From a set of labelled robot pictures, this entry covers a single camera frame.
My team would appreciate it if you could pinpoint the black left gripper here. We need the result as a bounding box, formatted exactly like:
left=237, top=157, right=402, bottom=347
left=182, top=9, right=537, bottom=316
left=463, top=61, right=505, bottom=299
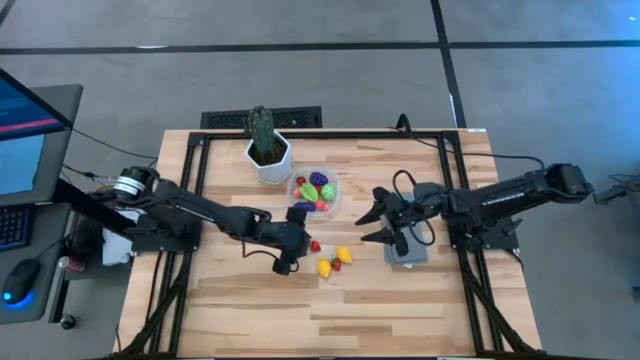
left=271, top=206, right=315, bottom=277

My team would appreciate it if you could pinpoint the green toy starfruit large piece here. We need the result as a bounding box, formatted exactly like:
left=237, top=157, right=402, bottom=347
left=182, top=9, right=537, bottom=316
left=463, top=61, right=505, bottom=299
left=298, top=182, right=320, bottom=204

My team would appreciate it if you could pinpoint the computer monitor blue screen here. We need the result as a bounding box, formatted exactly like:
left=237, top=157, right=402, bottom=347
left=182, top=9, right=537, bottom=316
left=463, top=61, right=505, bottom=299
left=0, top=67, right=85, bottom=207

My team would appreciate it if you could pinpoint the clear plastic tupperware container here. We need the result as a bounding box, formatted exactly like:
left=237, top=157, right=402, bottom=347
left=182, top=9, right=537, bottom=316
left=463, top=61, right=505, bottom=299
left=286, top=166, right=343, bottom=219

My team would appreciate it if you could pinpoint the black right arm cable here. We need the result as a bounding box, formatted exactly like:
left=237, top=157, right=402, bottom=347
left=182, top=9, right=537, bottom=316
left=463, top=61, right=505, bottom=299
left=387, top=113, right=546, bottom=171

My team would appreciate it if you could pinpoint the grey side desk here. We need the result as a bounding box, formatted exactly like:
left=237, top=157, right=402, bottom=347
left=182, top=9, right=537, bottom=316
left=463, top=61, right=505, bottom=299
left=0, top=202, right=71, bottom=326

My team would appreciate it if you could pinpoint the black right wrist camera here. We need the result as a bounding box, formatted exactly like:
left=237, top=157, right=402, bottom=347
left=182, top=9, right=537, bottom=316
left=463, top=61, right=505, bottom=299
left=391, top=228, right=411, bottom=258

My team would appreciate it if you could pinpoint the black computer mouse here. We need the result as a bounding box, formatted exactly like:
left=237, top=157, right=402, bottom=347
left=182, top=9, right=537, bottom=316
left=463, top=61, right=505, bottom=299
left=1, top=258, right=42, bottom=305

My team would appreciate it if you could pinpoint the dark floor equipment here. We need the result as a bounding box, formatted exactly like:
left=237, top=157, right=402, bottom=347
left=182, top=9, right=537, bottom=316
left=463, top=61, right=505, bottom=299
left=593, top=173, right=640, bottom=205

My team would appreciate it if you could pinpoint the black keyboard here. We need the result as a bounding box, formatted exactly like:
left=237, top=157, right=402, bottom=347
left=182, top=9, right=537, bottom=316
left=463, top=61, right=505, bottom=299
left=0, top=204, right=32, bottom=252

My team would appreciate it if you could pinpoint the white paper sheet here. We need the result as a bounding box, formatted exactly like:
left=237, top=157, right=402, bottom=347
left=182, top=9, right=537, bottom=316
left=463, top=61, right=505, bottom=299
left=102, top=208, right=137, bottom=267

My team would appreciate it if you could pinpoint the black aluminium table frame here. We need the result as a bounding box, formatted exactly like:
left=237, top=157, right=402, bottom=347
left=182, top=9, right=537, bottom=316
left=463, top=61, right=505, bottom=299
left=113, top=129, right=544, bottom=360

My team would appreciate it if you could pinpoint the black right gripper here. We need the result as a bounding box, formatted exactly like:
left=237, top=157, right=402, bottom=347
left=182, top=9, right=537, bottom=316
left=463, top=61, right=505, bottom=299
left=354, top=182, right=451, bottom=246

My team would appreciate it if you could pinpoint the black floor vent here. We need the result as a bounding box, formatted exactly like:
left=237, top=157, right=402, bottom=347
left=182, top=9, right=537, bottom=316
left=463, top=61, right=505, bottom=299
left=199, top=105, right=324, bottom=130

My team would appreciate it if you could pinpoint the folded grey cloth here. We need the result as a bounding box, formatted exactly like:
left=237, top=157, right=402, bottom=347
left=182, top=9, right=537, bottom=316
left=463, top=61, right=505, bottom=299
left=383, top=192, right=430, bottom=267

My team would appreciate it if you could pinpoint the red soda can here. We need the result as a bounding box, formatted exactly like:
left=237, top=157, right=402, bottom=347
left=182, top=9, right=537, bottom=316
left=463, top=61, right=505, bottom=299
left=57, top=255, right=87, bottom=274

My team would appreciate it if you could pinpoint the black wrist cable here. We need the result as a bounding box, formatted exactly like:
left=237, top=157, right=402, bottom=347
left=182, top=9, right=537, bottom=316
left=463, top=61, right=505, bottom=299
left=241, top=238, right=300, bottom=274
left=392, top=169, right=436, bottom=247

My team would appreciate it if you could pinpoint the white plant pot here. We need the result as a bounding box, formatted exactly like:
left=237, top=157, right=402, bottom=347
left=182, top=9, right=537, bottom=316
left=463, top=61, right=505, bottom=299
left=244, top=130, right=294, bottom=186

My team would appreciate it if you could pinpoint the black monitor cable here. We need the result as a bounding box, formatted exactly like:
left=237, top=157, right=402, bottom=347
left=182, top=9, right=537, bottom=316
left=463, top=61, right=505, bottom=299
left=69, top=127, right=159, bottom=161

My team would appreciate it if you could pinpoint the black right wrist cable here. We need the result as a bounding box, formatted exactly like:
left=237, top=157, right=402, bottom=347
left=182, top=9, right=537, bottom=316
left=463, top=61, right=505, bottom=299
left=392, top=169, right=436, bottom=247

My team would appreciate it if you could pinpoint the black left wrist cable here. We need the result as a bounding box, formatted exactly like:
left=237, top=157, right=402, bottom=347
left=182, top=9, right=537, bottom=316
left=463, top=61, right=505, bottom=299
left=241, top=238, right=300, bottom=274

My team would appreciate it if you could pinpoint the green cactus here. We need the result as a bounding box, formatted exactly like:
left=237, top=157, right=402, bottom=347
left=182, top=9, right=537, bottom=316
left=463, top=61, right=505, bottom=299
left=246, top=103, right=277, bottom=156

